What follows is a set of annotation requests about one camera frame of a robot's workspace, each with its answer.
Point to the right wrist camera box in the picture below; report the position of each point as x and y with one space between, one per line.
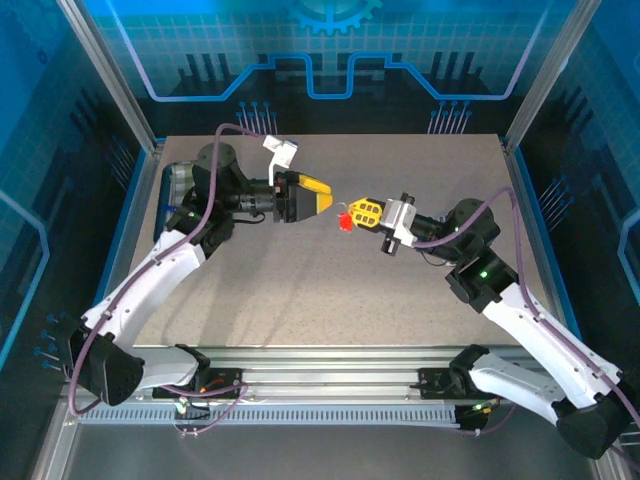
400 220

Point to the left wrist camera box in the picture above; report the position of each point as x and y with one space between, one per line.
282 152

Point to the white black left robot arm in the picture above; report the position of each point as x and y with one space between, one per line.
150 280

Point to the aluminium corner post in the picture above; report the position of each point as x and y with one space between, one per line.
118 85
543 85

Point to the aluminium side rail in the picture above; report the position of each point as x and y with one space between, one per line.
520 200
140 225

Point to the green checked cloth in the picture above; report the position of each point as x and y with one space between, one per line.
180 175

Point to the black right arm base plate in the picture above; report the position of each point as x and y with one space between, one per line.
432 385

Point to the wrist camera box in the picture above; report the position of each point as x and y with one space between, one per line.
400 220
282 152

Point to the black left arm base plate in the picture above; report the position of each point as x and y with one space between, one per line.
232 376

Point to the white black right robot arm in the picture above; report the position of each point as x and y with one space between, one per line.
540 330

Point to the teal tray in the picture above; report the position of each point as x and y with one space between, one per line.
159 225

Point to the grey metal panel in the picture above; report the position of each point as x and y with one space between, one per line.
325 455

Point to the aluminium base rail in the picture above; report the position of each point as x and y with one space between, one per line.
325 370

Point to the blue white marker pen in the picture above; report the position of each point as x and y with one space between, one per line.
168 206

